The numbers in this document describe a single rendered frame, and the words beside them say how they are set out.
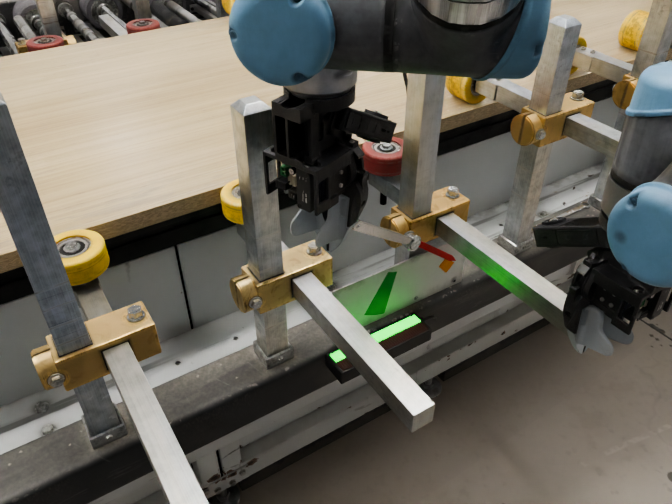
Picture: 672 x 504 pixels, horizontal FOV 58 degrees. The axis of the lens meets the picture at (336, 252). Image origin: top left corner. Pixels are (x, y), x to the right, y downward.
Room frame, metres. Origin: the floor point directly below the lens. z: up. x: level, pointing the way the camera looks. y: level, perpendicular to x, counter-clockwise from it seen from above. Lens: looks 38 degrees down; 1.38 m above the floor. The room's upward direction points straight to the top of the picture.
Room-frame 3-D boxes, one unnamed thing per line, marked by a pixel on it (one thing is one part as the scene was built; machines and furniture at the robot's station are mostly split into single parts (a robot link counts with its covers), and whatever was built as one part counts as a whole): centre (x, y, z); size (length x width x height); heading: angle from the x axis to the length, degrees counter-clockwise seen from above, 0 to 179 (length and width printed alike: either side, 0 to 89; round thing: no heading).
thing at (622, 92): (1.04, -0.56, 0.95); 0.13 x 0.06 x 0.05; 122
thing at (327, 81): (0.57, 0.01, 1.16); 0.08 x 0.08 x 0.05
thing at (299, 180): (0.57, 0.02, 1.08); 0.09 x 0.08 x 0.12; 142
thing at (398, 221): (0.77, -0.14, 0.85); 0.13 x 0.06 x 0.05; 122
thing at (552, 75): (0.89, -0.33, 0.87); 0.03 x 0.03 x 0.48; 32
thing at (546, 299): (0.73, -0.19, 0.84); 0.43 x 0.03 x 0.04; 32
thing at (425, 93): (0.76, -0.12, 0.92); 0.03 x 0.03 x 0.48; 32
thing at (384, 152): (0.89, -0.08, 0.85); 0.08 x 0.08 x 0.11
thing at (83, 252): (0.62, 0.34, 0.85); 0.08 x 0.08 x 0.11
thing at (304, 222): (0.58, 0.03, 0.98); 0.06 x 0.03 x 0.09; 142
